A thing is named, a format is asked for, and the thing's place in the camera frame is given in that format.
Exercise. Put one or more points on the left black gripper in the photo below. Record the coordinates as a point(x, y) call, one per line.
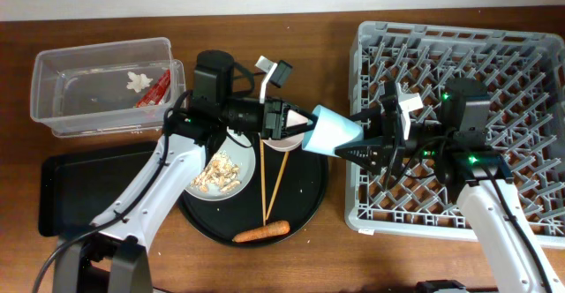
point(273, 123)

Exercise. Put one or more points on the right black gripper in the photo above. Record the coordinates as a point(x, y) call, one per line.
point(387, 146)

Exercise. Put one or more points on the light blue cup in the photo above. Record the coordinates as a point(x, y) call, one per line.
point(330, 131)

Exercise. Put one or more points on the round black serving tray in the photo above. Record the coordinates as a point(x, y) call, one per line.
point(302, 189)

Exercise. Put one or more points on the grey round plate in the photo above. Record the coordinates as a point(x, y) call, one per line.
point(240, 150)

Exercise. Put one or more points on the pile of food scraps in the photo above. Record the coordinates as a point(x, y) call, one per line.
point(221, 172)

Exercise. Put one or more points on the orange carrot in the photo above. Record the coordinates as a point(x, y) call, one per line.
point(273, 229)

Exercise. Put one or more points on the red snack wrapper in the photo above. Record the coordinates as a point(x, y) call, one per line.
point(156, 92)

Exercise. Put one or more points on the white napkin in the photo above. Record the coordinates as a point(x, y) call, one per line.
point(137, 82)

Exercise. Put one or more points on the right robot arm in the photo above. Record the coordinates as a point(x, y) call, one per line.
point(476, 176)

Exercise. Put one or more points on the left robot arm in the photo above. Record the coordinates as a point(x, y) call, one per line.
point(112, 254)

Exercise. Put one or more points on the grey dishwasher rack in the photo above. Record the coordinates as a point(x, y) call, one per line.
point(524, 75)

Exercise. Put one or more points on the clear plastic bin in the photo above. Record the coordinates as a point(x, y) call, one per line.
point(81, 91)

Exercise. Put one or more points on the black rectangular tray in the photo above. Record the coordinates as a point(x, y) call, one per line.
point(77, 187)

